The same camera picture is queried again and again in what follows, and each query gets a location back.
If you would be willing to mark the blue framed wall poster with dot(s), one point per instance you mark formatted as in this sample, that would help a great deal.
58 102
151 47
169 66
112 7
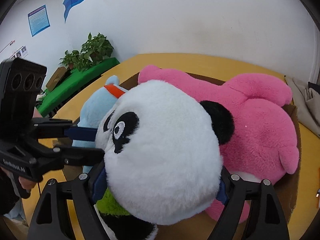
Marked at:
38 20

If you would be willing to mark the operator left hand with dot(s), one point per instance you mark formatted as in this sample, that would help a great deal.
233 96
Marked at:
25 183

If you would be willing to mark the green covered table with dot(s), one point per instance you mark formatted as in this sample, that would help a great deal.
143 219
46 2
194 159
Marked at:
72 85

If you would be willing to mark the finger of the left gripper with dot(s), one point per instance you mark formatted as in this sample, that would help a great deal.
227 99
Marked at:
81 133
79 156

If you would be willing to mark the cardboard box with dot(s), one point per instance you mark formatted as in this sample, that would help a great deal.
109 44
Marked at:
168 142

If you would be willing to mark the light blue plush toy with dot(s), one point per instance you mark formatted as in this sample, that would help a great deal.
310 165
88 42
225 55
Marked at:
100 103

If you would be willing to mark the panda plush toy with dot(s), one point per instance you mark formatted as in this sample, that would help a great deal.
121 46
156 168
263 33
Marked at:
162 158

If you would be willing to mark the grey folded cloth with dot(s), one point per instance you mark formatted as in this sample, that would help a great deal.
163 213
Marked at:
306 99

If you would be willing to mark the potted green plant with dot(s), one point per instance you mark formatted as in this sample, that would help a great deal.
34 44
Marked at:
97 48

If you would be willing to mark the pink plush toy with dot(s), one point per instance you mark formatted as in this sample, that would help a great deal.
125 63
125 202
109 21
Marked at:
264 144

